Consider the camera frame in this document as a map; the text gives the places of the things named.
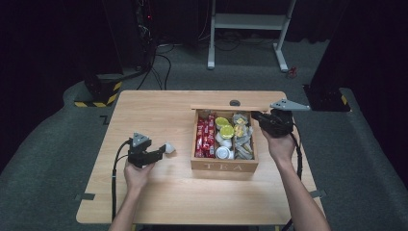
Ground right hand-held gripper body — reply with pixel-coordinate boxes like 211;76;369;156
260;98;312;139

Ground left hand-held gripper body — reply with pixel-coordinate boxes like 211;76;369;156
127;131;157;169

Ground wooden tea box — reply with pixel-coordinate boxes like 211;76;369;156
190;108;260;173

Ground person's left hand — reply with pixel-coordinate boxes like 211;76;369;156
123;159;157;194

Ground person's right hand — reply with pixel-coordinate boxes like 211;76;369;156
261;127;298;164

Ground pile of grey sachets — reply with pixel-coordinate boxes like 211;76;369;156
231;112;255;161

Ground bundle of red sachets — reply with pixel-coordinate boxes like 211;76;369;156
194;114;217;159

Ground black yellow striped stand base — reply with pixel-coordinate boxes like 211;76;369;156
73;74;123;109

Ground white metal stand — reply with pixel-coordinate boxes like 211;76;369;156
207;0;297;73

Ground dark equipment rack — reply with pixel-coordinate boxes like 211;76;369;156
134;0;159;69

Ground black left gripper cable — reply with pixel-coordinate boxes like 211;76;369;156
111;139;133;223

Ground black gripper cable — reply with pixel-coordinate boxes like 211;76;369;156
281;132;304;231
111;139;133;223

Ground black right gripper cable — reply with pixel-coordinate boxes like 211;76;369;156
281;132;304;231

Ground black stand base plate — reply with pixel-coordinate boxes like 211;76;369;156
302;84;351;113

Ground black floor cables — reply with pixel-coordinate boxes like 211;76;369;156
136;42;176;91

